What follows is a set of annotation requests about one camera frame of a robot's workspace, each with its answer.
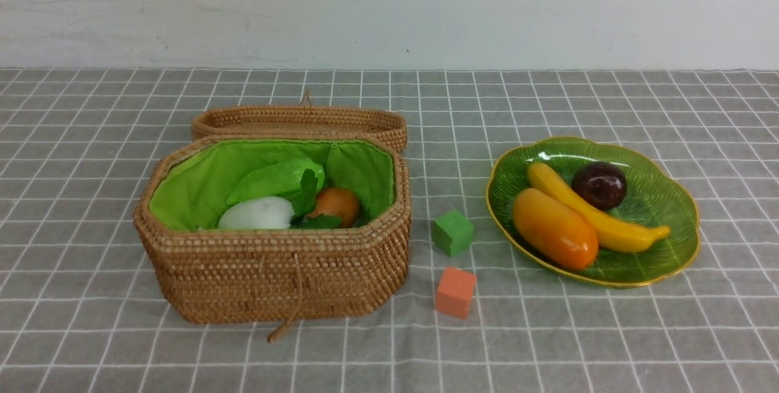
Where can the green glass leaf plate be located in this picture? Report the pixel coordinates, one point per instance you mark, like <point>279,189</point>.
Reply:
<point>653,199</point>

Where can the light green cucumber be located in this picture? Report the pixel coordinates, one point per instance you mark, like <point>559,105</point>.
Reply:
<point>280,179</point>

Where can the grey checked tablecloth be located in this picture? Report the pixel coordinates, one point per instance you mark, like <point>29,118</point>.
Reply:
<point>82,312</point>

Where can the green foam cube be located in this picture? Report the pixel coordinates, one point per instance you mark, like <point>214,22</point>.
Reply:
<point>452,232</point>

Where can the yellow banana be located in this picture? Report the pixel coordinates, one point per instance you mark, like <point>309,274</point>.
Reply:
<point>613,233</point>

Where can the dark purple round fruit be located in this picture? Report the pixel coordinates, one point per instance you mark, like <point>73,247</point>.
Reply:
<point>600,184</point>

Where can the white radish with green leaves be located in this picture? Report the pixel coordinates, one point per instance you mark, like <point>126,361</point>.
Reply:
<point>277,212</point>

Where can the woven wicker basket green lining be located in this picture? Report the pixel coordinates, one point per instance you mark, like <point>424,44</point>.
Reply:
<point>210,275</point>

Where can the orange foam cube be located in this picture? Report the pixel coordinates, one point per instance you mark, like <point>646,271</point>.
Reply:
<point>455,291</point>

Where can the orange carrot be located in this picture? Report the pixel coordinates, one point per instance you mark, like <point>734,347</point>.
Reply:
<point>556,230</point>

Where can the brown potato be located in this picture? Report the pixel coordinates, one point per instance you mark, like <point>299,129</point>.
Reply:
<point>337,202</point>

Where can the woven wicker basket lid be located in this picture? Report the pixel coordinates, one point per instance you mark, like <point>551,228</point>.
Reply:
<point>305,117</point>

